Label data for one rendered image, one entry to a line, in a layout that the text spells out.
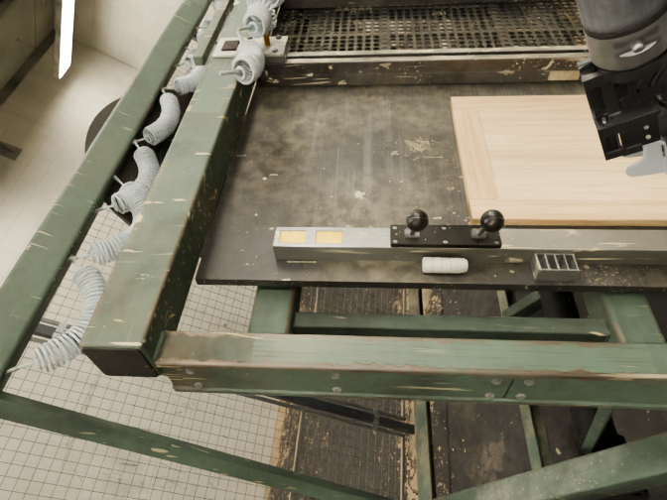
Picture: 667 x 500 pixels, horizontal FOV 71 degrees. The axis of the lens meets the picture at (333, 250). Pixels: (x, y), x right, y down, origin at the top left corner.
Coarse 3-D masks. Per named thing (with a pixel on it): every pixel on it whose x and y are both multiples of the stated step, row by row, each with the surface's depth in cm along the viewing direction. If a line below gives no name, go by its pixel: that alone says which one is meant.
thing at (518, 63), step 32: (256, 0) 117; (288, 64) 127; (320, 64) 126; (352, 64) 126; (384, 64) 125; (416, 64) 125; (448, 64) 124; (480, 64) 124; (512, 64) 123; (544, 64) 122; (576, 64) 122
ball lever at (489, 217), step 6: (486, 210) 76; (492, 210) 75; (498, 210) 75; (486, 216) 75; (492, 216) 74; (498, 216) 74; (480, 222) 76; (486, 222) 75; (492, 222) 74; (498, 222) 74; (480, 228) 82; (486, 228) 75; (492, 228) 75; (498, 228) 75; (474, 234) 85; (480, 234) 84
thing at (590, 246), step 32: (288, 256) 90; (320, 256) 90; (352, 256) 89; (384, 256) 89; (416, 256) 88; (448, 256) 88; (480, 256) 87; (512, 256) 86; (576, 256) 85; (608, 256) 85; (640, 256) 84
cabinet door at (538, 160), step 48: (480, 96) 120; (528, 96) 119; (576, 96) 118; (480, 144) 108; (528, 144) 107; (576, 144) 107; (480, 192) 98; (528, 192) 97; (576, 192) 97; (624, 192) 96
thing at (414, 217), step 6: (414, 210) 76; (420, 210) 76; (408, 216) 76; (414, 216) 75; (420, 216) 75; (426, 216) 76; (408, 222) 76; (414, 222) 75; (420, 222) 75; (426, 222) 76; (408, 228) 87; (414, 228) 76; (420, 228) 76; (408, 234) 86; (414, 234) 86
